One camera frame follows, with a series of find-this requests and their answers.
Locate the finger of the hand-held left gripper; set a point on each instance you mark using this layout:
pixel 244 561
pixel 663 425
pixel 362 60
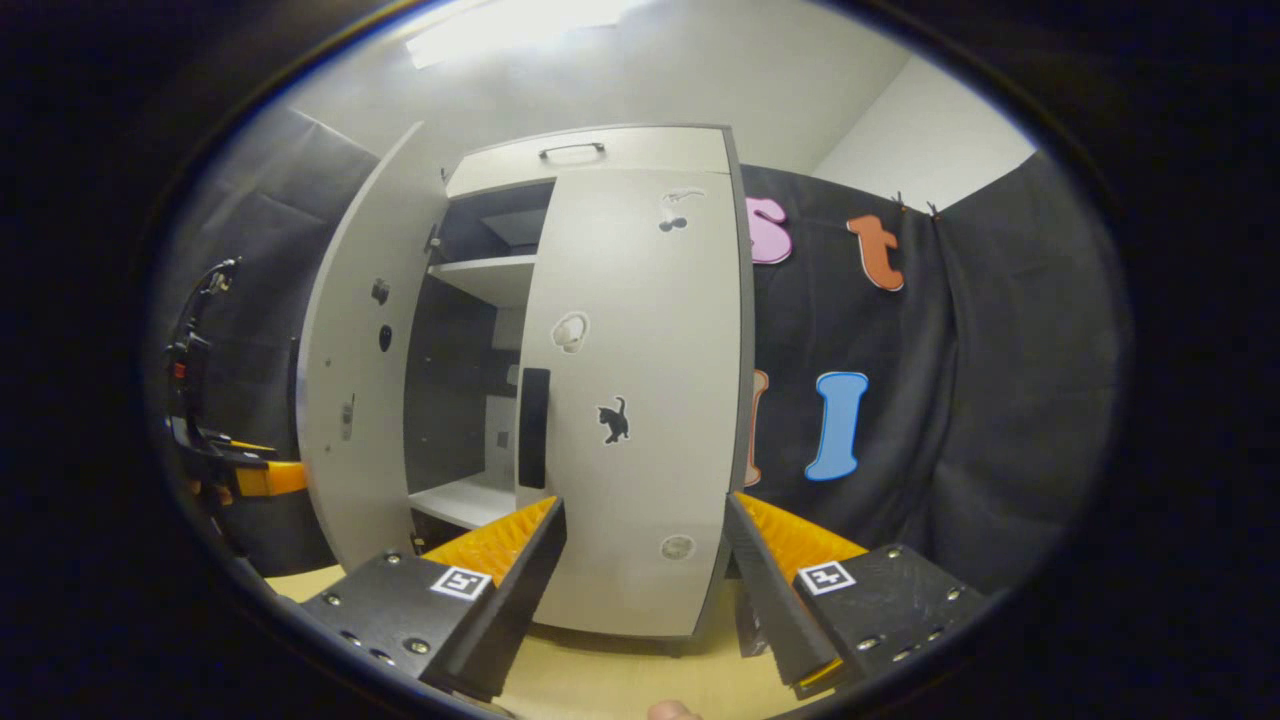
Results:
pixel 272 479

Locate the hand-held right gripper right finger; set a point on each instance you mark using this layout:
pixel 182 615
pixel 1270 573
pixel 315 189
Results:
pixel 770 600

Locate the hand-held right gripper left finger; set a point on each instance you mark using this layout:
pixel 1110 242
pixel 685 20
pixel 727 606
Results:
pixel 520 590

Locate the grey cabinet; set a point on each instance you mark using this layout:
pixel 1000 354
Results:
pixel 440 400

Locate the grey door with cat sticker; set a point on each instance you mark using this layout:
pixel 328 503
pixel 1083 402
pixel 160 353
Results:
pixel 650 330

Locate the metal door hinge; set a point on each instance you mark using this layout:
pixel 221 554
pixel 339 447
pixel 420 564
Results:
pixel 435 240

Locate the black backdrop cloth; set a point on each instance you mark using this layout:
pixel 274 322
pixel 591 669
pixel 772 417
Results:
pixel 1000 400
pixel 260 280

